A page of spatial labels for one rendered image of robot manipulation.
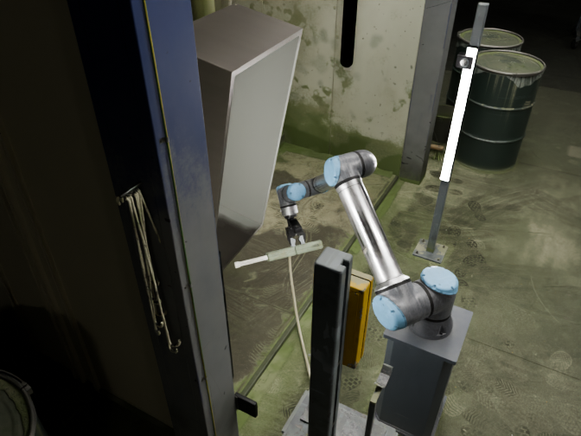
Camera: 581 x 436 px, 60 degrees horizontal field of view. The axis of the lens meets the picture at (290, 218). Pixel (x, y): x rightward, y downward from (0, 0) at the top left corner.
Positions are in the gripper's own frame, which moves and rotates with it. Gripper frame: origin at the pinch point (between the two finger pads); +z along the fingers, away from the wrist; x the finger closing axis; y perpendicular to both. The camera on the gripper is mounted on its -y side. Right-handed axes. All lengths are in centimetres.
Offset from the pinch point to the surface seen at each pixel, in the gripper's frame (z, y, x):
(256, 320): 36, 28, 28
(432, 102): -76, 75, -143
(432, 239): 19, 46, -103
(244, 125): -72, -2, 15
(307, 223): -9, 93, -32
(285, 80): -84, -33, -4
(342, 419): 45, -111, 24
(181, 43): -66, -153, 52
